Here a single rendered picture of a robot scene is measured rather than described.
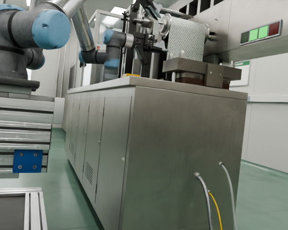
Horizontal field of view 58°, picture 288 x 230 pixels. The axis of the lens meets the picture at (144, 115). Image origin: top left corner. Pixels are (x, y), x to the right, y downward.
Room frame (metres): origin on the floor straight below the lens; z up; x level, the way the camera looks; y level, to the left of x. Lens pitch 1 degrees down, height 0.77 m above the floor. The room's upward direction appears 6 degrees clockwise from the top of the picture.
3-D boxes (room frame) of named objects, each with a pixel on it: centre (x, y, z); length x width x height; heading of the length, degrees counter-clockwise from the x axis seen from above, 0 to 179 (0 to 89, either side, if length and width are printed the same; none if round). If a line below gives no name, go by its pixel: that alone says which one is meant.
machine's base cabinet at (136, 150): (2.41, 0.24, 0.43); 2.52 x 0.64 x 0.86; 22
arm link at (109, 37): (1.35, 0.19, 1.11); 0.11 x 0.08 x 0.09; 113
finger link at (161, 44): (1.43, -0.06, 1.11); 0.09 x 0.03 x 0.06; 104
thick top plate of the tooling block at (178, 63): (1.42, -0.29, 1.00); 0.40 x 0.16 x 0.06; 112
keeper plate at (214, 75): (1.34, -0.34, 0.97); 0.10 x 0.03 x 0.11; 112
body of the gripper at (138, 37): (1.41, 0.05, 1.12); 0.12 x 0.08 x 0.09; 113
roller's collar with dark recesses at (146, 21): (1.74, 0.04, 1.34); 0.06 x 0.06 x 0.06; 22
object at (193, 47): (1.51, -0.20, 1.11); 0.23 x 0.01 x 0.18; 112
